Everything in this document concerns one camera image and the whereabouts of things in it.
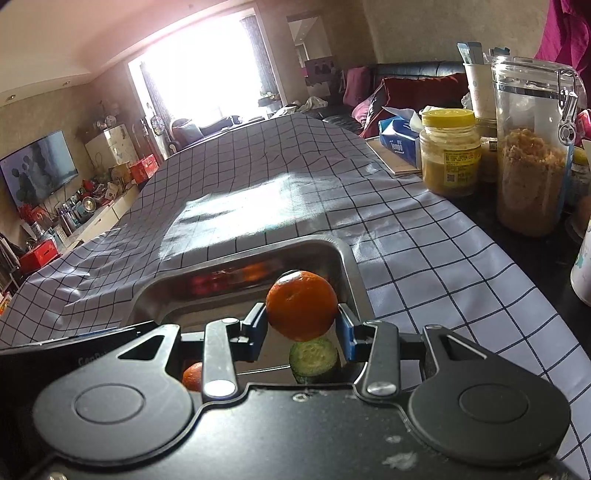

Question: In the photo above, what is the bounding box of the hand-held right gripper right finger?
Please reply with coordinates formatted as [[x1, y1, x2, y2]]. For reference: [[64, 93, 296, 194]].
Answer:
[[336, 304, 527, 398]]

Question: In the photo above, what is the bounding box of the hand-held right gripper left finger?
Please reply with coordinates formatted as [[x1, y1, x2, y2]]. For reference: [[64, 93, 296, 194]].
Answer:
[[74, 302, 269, 398]]

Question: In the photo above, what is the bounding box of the tall cucumber piece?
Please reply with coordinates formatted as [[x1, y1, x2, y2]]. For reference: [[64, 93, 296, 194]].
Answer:
[[289, 338, 342, 384]]

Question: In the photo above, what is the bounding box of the orange tangerine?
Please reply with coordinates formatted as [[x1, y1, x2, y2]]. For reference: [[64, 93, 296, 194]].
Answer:
[[265, 270, 339, 342]]

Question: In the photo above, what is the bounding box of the stainless steel tray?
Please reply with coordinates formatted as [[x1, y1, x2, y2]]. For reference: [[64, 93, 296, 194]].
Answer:
[[122, 234, 376, 384]]

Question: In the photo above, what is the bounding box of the small orange fruit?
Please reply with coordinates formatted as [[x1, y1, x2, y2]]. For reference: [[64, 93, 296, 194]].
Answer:
[[181, 362, 204, 393]]

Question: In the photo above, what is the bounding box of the red storage box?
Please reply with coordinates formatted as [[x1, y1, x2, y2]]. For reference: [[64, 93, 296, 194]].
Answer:
[[19, 242, 60, 273]]

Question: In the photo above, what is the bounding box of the checked grey tablecloth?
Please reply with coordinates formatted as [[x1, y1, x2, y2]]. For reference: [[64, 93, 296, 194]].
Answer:
[[0, 113, 591, 462]]

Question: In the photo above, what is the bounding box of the cluttered low tv stand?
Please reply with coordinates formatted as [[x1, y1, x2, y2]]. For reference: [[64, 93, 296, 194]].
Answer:
[[55, 185, 139, 250]]

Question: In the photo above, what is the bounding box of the thin book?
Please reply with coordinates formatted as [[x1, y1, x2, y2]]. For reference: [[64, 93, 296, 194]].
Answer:
[[367, 138, 423, 177]]

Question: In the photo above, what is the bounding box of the flat screen television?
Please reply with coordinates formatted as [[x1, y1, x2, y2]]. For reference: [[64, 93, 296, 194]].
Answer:
[[0, 130, 78, 208]]

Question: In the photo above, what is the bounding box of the red gift box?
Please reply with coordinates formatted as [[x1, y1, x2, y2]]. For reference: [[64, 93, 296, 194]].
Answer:
[[129, 154, 160, 183]]

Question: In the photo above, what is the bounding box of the blue tissue pack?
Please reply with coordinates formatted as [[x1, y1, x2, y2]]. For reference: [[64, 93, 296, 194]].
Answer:
[[379, 107, 423, 167]]

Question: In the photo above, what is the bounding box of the dark armchair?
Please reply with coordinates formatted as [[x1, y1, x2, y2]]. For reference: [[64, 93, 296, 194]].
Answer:
[[171, 115, 241, 151]]

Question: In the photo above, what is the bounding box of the yellow lid plastic jar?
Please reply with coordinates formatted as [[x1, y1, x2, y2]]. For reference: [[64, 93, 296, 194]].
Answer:
[[420, 108, 482, 198]]

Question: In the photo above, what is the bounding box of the white patterned cabinet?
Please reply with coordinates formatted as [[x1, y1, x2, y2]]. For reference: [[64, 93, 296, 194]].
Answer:
[[84, 124, 139, 169]]

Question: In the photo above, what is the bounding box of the small brown jar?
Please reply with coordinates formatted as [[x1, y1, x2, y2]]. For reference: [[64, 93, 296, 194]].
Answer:
[[480, 136, 499, 183]]

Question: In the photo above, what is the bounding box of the lilac thermos bottle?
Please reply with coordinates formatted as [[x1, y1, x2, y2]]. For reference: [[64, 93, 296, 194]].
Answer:
[[571, 108, 591, 294]]

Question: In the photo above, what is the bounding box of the clear clip-top glass jar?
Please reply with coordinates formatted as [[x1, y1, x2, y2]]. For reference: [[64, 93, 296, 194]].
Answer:
[[491, 56, 578, 237]]

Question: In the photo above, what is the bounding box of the purple red cushion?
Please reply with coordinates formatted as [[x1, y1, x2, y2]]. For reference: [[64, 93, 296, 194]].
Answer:
[[342, 66, 372, 107]]

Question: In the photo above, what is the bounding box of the dark red cushion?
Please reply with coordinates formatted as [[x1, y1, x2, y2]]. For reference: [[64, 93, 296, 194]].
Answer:
[[360, 74, 469, 139]]

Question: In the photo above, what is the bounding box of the printed cardboard box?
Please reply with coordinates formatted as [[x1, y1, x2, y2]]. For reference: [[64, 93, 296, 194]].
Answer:
[[304, 56, 338, 84]]

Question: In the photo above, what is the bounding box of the dark curtain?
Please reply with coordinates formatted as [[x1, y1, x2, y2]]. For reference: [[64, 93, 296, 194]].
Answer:
[[240, 16, 271, 93]]

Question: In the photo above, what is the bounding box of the white paper cup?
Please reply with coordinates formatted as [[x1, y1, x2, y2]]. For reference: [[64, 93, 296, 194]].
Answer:
[[463, 62, 497, 121]]

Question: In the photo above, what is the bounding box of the blue sachets bundle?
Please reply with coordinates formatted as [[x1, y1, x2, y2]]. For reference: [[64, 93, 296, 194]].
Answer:
[[457, 41, 509, 65]]

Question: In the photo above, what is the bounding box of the magenta hanging cloth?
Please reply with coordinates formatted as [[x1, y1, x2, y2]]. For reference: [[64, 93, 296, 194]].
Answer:
[[536, 0, 591, 84]]

